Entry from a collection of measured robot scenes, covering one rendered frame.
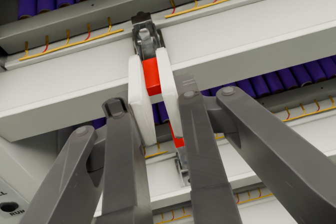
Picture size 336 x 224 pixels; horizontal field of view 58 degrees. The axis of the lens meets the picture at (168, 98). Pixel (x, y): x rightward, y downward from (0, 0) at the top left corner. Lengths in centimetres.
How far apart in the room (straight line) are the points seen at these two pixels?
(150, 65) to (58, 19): 12
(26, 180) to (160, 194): 16
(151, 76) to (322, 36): 16
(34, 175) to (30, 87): 11
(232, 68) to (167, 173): 20
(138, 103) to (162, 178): 28
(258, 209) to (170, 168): 23
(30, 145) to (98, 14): 17
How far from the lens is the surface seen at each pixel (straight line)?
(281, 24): 29
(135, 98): 15
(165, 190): 42
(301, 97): 45
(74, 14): 30
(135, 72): 19
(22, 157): 36
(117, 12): 30
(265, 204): 61
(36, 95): 29
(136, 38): 26
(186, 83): 17
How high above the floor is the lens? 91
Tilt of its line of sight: 43 degrees down
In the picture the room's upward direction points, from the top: 17 degrees counter-clockwise
